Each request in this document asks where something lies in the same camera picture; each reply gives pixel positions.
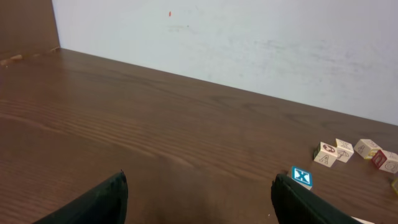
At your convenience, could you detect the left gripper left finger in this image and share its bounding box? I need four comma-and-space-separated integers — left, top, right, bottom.
34, 171, 128, 224

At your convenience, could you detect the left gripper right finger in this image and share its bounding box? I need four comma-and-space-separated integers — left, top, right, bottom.
271, 174, 360, 224

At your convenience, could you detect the blue X wooden block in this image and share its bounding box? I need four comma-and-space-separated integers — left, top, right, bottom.
288, 166, 313, 190

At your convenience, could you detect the wooden block with red circle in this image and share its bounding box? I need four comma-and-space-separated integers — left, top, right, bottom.
313, 142, 338, 167

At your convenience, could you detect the plain small wooden block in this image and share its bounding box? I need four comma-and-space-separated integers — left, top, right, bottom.
352, 217, 375, 224

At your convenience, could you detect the wooden block with X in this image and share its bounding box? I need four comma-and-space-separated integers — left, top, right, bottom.
336, 139, 354, 163

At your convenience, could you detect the yellow-edged wooden block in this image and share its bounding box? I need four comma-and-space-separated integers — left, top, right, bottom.
354, 139, 382, 159

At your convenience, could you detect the wooden block beside yellow one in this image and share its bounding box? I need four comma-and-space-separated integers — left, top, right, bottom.
371, 149, 398, 174

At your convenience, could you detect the wooden block with ring picture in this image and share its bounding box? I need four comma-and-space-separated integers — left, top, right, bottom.
391, 178, 398, 194

